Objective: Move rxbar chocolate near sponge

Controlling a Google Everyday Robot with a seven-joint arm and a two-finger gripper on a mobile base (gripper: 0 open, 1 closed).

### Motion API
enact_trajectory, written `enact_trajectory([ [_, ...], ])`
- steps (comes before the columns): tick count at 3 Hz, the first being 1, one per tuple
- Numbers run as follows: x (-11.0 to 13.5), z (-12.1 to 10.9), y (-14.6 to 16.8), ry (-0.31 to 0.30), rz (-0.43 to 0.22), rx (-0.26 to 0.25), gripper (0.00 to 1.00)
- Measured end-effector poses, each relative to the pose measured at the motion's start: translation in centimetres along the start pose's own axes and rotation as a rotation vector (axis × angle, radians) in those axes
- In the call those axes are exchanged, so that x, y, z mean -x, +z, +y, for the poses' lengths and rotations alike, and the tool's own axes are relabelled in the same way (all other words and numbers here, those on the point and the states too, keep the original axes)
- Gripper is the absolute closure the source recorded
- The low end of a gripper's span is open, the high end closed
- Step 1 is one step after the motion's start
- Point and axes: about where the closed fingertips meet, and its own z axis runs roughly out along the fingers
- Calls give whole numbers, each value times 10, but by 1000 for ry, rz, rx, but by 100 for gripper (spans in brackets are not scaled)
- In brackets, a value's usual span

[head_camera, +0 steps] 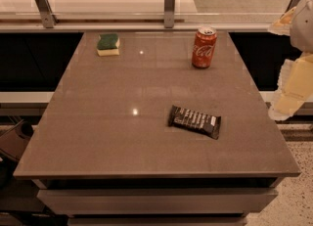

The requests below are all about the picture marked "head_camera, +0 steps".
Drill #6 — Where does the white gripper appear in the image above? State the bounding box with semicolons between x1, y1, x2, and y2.
268;0;313;121

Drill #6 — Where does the black rxbar chocolate bar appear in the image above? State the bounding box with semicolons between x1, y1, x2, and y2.
168;106;221;140

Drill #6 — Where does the green and yellow sponge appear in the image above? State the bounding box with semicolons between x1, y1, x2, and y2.
97;33;120;56

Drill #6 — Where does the red coca-cola can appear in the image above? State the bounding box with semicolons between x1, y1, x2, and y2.
192;26;217;68

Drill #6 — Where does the grey upper drawer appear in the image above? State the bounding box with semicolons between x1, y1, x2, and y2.
37;188;278;215

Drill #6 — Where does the grey drawer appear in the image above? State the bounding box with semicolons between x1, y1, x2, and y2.
67;217;246;226
37;188;278;215

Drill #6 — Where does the grey lower drawer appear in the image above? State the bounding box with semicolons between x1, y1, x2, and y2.
67;217;246;226

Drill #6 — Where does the dark chair at left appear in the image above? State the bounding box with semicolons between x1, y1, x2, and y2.
0;120;33;188

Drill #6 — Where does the middle metal railing bracket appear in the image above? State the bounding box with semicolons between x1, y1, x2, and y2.
163;0;175;28

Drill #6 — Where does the left metal railing bracket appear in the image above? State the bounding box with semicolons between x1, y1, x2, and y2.
34;0;57;28

